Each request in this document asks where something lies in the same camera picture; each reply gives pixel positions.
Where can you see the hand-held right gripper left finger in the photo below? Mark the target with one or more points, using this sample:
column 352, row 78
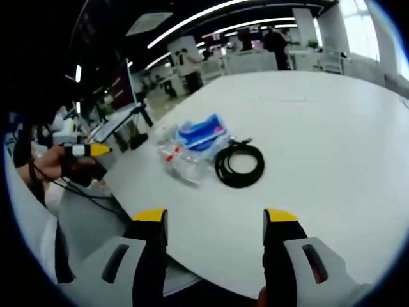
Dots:
column 128, row 256

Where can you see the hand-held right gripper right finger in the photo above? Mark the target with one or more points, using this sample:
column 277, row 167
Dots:
column 287, row 256

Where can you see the clear bag with red parts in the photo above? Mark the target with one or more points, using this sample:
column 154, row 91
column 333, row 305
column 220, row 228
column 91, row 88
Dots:
column 179, row 160

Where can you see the blue packet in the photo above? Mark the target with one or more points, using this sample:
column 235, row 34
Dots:
column 199, row 134

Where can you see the white tabletop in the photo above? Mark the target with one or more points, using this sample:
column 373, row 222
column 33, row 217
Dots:
column 303, row 128

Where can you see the person's left hand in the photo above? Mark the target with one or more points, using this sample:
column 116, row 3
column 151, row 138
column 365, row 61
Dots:
column 51, row 163

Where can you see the person's right hand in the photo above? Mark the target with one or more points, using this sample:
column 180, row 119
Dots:
column 262, row 297

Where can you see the black tripod stand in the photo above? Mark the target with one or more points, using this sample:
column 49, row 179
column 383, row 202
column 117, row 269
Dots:
column 140, row 105

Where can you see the person's white shirt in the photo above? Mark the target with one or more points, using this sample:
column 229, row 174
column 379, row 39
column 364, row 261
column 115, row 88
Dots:
column 44, row 236

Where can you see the ceiling air vent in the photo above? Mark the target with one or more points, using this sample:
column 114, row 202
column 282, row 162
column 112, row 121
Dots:
column 148, row 25

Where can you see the ceiling light strip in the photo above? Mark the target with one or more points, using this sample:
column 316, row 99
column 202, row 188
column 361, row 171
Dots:
column 198, row 19
column 255, row 24

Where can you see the white office partition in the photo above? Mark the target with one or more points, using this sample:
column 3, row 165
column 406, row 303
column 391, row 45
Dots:
column 249, row 64

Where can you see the white office chair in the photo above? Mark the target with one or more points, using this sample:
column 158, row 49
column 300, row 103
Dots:
column 333, row 62

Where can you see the green potted plant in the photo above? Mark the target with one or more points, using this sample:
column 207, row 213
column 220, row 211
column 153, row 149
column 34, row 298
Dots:
column 312, row 44

